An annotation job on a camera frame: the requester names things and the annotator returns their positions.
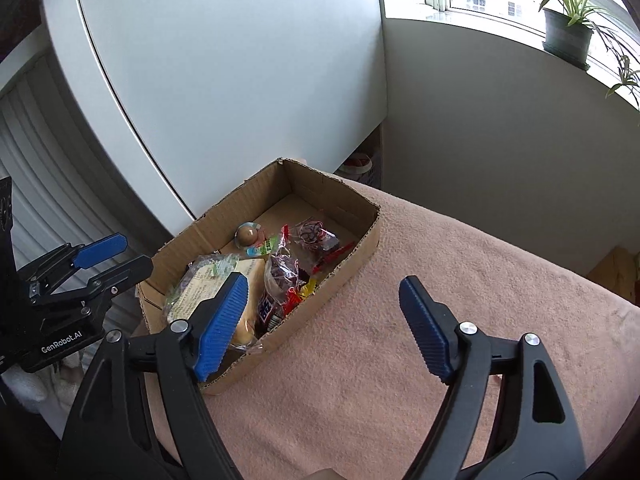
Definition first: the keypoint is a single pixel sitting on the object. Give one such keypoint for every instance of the green candy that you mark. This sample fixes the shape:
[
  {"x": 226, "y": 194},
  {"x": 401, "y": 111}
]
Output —
[{"x": 264, "y": 248}]

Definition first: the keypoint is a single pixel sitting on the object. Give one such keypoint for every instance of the white cabinet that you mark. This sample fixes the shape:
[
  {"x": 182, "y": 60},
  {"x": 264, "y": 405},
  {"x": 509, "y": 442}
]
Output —
[{"x": 190, "y": 97}]

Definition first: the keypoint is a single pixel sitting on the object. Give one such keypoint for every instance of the potted spider plant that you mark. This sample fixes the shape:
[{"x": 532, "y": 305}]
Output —
[{"x": 571, "y": 27}]

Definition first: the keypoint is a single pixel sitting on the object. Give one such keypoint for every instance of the bagged sliced bread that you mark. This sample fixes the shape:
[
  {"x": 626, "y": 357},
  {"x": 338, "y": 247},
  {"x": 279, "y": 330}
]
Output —
[{"x": 204, "y": 279}]

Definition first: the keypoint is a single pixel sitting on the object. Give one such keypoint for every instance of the yellow candy packet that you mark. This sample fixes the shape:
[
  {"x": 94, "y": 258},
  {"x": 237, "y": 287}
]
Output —
[{"x": 307, "y": 289}]

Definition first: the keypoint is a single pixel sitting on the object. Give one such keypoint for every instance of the clear dark jujube bag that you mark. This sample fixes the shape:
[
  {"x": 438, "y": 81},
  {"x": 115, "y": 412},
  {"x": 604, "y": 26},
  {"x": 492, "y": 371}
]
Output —
[{"x": 291, "y": 266}]

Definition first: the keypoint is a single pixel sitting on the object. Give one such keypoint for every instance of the Snickers bar Chinese label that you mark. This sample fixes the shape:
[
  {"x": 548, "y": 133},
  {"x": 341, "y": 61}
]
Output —
[{"x": 269, "y": 315}]

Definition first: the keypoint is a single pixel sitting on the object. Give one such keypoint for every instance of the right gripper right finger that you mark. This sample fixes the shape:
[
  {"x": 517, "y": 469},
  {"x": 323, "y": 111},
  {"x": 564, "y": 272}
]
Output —
[{"x": 534, "y": 434}]

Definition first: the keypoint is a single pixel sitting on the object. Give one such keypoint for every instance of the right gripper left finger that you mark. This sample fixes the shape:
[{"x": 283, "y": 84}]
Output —
[{"x": 110, "y": 433}]

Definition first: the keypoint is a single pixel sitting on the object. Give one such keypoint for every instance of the pink table cloth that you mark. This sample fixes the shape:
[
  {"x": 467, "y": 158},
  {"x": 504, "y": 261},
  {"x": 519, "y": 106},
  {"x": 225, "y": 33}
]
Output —
[{"x": 393, "y": 350}]

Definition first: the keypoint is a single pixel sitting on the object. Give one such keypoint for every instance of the white window frame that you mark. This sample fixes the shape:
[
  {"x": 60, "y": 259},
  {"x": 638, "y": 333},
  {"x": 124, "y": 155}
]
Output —
[{"x": 525, "y": 0}]

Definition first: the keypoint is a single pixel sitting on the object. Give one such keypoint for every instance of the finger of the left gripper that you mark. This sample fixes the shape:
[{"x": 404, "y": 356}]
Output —
[
  {"x": 62, "y": 262},
  {"x": 107, "y": 284}
]

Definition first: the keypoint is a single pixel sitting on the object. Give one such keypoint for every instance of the braised egg clear wrapper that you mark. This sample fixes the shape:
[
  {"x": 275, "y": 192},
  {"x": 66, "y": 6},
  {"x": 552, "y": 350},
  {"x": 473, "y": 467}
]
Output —
[{"x": 248, "y": 235}]

